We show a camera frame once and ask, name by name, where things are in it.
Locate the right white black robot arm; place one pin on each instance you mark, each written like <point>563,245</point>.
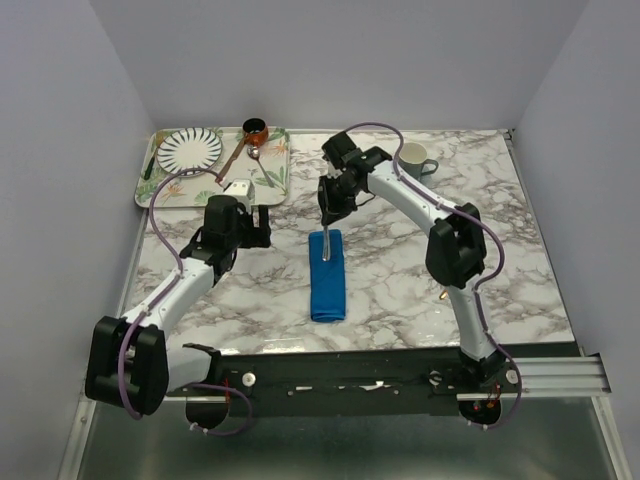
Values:
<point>456,247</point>

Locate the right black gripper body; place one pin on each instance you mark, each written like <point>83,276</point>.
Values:
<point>341,196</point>

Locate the silver utensil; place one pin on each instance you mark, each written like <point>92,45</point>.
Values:
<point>326,251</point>

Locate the silver spoon on tray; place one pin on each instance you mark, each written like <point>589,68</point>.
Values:
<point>254,153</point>

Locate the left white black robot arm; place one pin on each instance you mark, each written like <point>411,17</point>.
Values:
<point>129,365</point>

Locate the aluminium frame rail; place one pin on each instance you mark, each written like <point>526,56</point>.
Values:
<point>552,376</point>

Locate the brown ceramic pot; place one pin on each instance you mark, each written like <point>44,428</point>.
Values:
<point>255,132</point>

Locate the wooden handled knife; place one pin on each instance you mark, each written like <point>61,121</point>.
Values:
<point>227,166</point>

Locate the floral serving tray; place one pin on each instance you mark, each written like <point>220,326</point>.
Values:
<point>179,191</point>

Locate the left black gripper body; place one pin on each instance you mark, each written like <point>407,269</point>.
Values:
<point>252,236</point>

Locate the blue satin napkin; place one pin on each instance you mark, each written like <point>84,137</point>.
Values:
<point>327,278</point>

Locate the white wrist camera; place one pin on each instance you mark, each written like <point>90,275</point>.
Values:
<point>333,173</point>
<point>243,191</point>

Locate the grey blue mug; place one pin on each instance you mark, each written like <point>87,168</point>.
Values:
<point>413,158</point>

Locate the striped white blue plate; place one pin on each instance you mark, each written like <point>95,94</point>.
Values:
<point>187,149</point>

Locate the dark green handled utensil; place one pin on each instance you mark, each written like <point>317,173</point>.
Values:
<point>150,165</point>

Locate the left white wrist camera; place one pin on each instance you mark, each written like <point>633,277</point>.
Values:
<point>243,191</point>

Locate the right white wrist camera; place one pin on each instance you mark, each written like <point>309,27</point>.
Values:
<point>333,173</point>

